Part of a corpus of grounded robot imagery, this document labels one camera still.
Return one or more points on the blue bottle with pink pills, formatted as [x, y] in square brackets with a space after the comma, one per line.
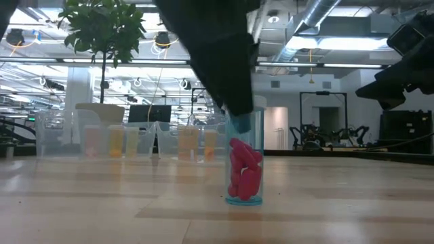
[244, 176]

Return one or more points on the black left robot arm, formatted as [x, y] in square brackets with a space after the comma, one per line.
[6, 13]

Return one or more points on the white cup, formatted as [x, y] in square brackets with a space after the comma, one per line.
[9, 152]

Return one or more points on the clear plastic bin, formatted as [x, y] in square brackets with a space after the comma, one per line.
[167, 145]
[149, 145]

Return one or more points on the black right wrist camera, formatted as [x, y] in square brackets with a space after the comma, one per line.
[407, 34]

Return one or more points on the clear plastic container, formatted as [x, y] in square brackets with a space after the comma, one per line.
[51, 135]

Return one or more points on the green potted tree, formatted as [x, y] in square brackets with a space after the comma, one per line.
[101, 27]

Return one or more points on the dark background table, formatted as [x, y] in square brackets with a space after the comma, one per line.
[339, 153]

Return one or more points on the black cabinet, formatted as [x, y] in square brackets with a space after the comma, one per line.
[407, 128]

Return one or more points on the black ceiling lamp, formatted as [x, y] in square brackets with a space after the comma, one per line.
[162, 39]
[15, 37]

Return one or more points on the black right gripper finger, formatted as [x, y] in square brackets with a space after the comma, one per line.
[386, 95]
[410, 69]

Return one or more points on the medium orange pill bottle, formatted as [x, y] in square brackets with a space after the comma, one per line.
[116, 142]

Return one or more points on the black metal frame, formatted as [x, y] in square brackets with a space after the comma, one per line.
[322, 92]
[192, 101]

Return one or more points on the long ceiling light bar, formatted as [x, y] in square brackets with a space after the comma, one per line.
[288, 64]

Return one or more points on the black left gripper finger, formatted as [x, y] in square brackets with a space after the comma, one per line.
[227, 74]

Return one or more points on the black background robot arm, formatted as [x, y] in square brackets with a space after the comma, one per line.
[352, 133]
[305, 135]

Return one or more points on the slanted silver ventilation duct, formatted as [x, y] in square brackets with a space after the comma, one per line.
[315, 13]

